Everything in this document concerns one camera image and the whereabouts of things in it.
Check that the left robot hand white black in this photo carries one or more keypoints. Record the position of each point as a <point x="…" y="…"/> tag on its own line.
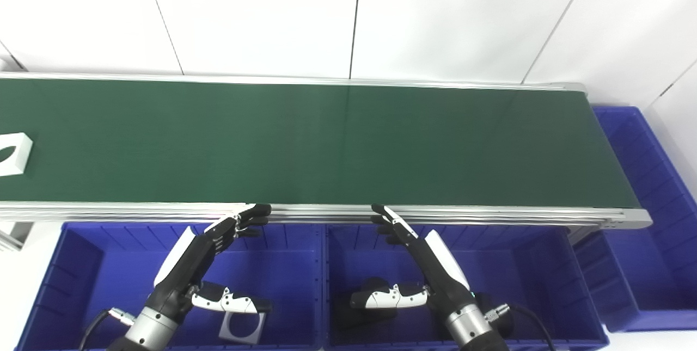
<point x="185" y="269"/>

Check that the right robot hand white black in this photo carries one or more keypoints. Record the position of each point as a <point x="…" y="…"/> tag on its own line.
<point x="441" y="275"/>

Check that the white square part round hole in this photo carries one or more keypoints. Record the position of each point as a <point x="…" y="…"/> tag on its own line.
<point x="226" y="332"/>
<point x="19" y="152"/>

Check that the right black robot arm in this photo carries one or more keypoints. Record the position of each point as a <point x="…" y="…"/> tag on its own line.
<point x="471" y="329"/>

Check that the blue plastic bin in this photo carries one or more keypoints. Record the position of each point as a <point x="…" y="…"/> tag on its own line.
<point x="109" y="275"/>
<point x="648" y="264"/>
<point x="533" y="275"/>

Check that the black part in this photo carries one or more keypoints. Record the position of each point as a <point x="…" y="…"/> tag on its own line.
<point x="359" y="318"/>

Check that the aluminium conveyor leg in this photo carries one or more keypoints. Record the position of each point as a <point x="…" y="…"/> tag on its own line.
<point x="13" y="234"/>
<point x="580" y="233"/>

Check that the green conveyor belt aluminium frame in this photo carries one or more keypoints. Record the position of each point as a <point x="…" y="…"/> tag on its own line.
<point x="326" y="139"/>

